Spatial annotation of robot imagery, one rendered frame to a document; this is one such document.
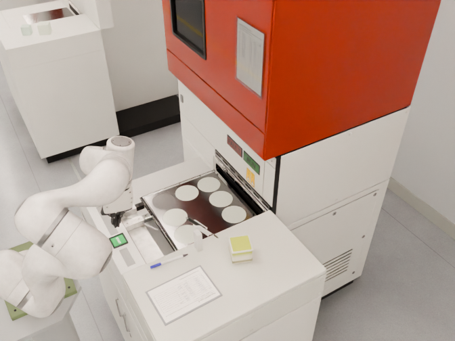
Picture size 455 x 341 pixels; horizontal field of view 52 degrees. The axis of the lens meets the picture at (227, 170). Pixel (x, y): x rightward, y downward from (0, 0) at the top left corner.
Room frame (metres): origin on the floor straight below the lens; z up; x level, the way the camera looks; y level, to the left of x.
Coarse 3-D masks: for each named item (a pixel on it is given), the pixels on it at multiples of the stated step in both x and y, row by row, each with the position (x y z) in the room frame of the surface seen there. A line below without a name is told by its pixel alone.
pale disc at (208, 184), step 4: (200, 180) 1.56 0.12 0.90; (204, 180) 1.56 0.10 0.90; (208, 180) 1.56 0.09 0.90; (212, 180) 1.56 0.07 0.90; (216, 180) 1.56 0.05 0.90; (200, 184) 1.53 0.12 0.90; (204, 184) 1.53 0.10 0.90; (208, 184) 1.53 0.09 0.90; (212, 184) 1.53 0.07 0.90; (216, 184) 1.53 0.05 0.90; (200, 188) 1.51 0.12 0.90; (204, 188) 1.51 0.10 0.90; (208, 188) 1.51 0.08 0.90; (212, 188) 1.51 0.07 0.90; (216, 188) 1.51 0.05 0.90
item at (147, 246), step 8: (136, 216) 1.36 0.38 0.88; (136, 232) 1.27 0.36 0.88; (144, 232) 1.27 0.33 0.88; (136, 240) 1.22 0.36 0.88; (144, 240) 1.22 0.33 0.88; (152, 240) 1.22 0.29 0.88; (144, 248) 1.18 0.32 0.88; (152, 248) 1.18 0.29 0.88; (144, 256) 1.14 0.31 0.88; (152, 256) 1.14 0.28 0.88; (160, 256) 1.14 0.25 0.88
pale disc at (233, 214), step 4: (228, 208) 1.38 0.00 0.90; (232, 208) 1.38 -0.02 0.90; (236, 208) 1.38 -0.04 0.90; (240, 208) 1.38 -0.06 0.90; (224, 212) 1.36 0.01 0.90; (228, 212) 1.36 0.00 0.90; (232, 212) 1.36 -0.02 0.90; (236, 212) 1.36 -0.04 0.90; (240, 212) 1.36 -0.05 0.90; (244, 212) 1.36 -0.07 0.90; (224, 216) 1.34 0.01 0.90; (228, 216) 1.34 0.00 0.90; (232, 216) 1.34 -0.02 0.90; (236, 216) 1.34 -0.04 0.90; (240, 216) 1.34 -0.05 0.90; (244, 216) 1.34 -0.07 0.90; (228, 220) 1.31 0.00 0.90; (232, 220) 1.31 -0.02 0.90; (236, 220) 1.31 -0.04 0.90; (240, 220) 1.31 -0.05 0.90
